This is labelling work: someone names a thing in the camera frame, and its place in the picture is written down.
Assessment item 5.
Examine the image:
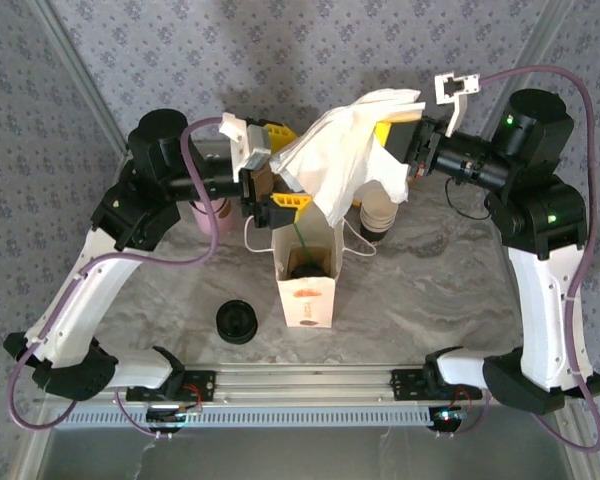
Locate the green stirrer stick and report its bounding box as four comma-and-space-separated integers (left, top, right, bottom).
292, 222, 315, 270

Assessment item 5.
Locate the white paper napkin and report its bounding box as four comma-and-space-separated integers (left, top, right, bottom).
269, 88, 427, 227

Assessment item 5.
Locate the black cup lid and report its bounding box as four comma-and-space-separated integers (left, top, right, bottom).
290, 263, 330, 279

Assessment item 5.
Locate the printed paper takeout bag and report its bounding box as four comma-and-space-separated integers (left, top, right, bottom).
243, 202, 379, 330

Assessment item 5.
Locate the pink cup of stirrer sticks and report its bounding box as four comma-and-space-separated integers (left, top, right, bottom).
188, 197, 234, 236

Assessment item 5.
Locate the stack of black cup lids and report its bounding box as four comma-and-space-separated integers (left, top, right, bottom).
212, 298, 258, 347

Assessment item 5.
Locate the small circuit board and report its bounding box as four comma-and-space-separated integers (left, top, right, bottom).
146, 405, 202, 434
428, 405, 469, 432

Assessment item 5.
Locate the grey metal sheet panel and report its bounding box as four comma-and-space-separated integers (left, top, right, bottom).
39, 427, 589, 480

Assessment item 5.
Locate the aluminium frame post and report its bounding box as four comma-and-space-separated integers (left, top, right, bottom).
32, 0, 131, 154
499, 0, 579, 94

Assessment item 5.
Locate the thick purple arm cable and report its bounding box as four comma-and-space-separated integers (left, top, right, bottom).
5, 117, 231, 431
479, 65, 600, 454

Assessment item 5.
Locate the thin black camera cable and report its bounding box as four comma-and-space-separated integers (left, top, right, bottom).
443, 177, 492, 221

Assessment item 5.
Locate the aluminium mounting rail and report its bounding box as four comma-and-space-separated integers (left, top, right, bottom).
34, 363, 579, 405

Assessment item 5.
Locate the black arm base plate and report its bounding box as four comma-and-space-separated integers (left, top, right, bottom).
125, 368, 217, 403
390, 368, 483, 403

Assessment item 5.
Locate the grey slotted cable duct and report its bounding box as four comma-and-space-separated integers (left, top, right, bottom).
52, 403, 434, 429

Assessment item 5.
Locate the thin purple base cable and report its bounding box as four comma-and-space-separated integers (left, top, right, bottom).
452, 389, 491, 439
113, 387, 164, 439

